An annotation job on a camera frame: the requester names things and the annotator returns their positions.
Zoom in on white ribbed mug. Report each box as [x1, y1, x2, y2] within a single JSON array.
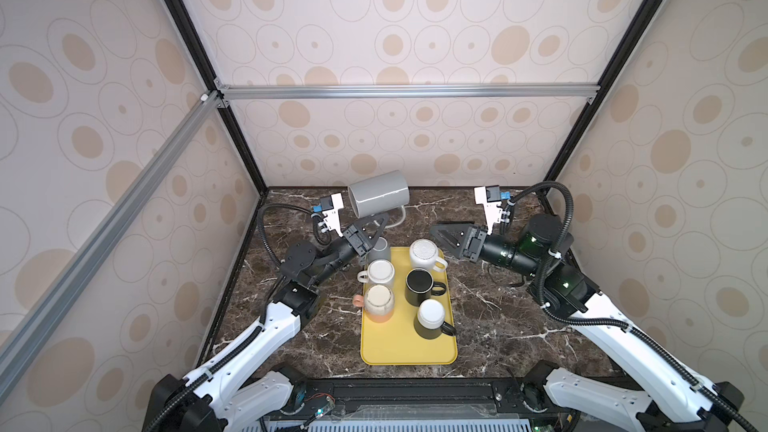
[[409, 239, 447, 272]]

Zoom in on green lit circuit board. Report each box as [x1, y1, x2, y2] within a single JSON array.
[[304, 393, 336, 421]]

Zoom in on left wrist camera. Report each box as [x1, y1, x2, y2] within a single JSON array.
[[311, 193, 344, 237]]

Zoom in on yellow plastic tray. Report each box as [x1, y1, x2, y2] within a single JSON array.
[[360, 247, 458, 366]]

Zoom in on back aluminium rail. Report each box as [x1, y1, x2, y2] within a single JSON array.
[[220, 82, 600, 101]]

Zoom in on black mug white base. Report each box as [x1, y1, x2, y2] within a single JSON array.
[[414, 299, 457, 340]]

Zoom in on small grey mug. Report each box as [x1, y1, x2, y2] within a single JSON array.
[[365, 236, 391, 264]]

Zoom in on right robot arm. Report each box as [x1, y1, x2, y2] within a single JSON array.
[[430, 214, 755, 431]]

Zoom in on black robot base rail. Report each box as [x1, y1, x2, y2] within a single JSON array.
[[179, 375, 676, 432]]

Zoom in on black mug white rim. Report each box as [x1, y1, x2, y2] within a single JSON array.
[[405, 268, 447, 307]]

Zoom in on large grey mug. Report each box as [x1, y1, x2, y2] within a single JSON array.
[[347, 170, 410, 229]]

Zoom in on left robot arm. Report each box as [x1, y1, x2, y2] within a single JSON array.
[[142, 212, 389, 431]]

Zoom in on left aluminium rail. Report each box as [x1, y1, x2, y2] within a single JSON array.
[[1, 90, 222, 401]]

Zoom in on aluminium rail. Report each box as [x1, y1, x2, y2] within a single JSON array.
[[1, 90, 222, 401], [220, 82, 600, 101]]

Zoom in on white mug upside down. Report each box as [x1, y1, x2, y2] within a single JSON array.
[[357, 259, 396, 289]]

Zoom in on peach and cream mug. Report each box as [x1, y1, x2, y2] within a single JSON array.
[[353, 285, 395, 323]]

